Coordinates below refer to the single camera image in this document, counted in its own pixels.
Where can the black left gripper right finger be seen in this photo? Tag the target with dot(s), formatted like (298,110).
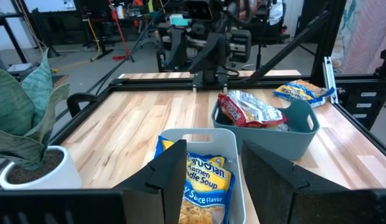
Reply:
(267,180)

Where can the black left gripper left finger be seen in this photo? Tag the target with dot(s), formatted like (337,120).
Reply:
(162,186)

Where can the blue yellow ramen noodle pack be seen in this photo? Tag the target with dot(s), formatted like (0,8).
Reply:
(208,186)
(300,91)

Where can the red ramen noodle pack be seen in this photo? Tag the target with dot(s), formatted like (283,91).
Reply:
(252,109)

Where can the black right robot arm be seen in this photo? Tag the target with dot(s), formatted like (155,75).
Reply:
(211,53)

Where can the teal plastic bin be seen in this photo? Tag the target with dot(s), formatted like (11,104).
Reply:
(274,143)

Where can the white plastic bin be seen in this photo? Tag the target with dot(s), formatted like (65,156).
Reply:
(233,149)

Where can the white plant pot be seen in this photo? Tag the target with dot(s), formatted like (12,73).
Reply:
(59,177)

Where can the black drawer cabinet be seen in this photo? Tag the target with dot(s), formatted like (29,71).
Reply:
(376,105)

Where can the black hazard-striped floor mat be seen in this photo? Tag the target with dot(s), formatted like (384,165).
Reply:
(60,81)

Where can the black office chair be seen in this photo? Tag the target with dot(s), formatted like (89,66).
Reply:
(267,34)

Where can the red mop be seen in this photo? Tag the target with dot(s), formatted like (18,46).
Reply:
(119,34)

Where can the green snake plant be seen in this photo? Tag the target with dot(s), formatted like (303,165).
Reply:
(15,118)

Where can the teal box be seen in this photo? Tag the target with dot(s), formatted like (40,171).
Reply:
(180,20)

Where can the person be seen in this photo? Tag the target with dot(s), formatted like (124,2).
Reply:
(275,12)

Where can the pink patterned curtain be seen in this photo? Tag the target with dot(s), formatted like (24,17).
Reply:
(364,34)

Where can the whiteboard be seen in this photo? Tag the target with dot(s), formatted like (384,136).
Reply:
(49,5)

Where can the black side table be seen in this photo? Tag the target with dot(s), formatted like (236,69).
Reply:
(0,21)

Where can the black aluminium table frame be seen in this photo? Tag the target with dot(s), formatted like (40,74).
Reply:
(168,83)

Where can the silver aluminium bracket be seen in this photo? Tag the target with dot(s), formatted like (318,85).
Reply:
(330,77)

